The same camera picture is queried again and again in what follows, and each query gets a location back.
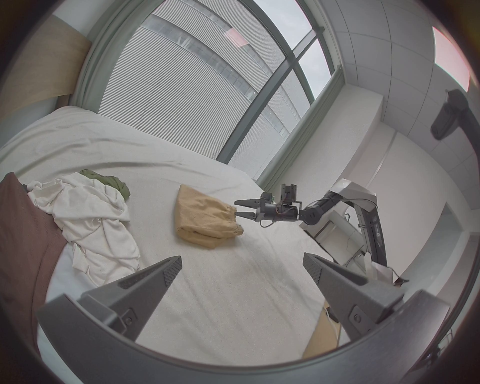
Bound black cable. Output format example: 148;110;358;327
388;267;410;286

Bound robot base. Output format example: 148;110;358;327
311;212;394;286

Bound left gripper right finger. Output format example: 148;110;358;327
302;252;406;341

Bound bed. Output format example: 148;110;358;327
0;17;342;362

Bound tan shorts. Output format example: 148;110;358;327
175;184;244;249

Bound brown ribbed cloth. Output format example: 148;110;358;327
0;172;68;353

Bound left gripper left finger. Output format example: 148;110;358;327
78;256;183;342

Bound green garment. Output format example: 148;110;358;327
79;169;131;201

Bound white garment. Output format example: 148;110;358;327
25;174;141;287

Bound window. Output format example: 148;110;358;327
71;0;346;192

